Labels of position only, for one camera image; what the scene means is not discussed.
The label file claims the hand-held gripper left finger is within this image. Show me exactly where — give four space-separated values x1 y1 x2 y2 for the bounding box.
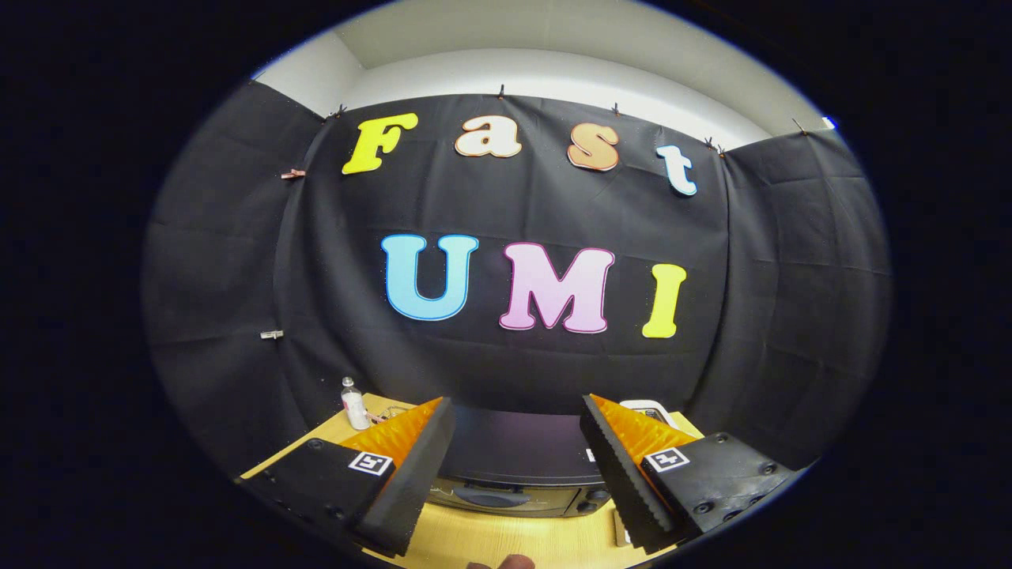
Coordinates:
237 396 458 558

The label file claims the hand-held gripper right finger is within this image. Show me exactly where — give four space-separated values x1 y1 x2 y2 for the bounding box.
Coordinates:
580 393 795 556

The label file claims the black toaster oven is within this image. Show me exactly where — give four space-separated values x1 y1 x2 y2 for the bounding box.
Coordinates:
427 405 614 518

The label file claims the white pop-up toaster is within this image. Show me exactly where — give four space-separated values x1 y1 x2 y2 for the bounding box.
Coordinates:
619 399 674 429

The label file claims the small clear bottle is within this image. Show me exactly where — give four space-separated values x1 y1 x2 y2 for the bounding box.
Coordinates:
340 377 371 431

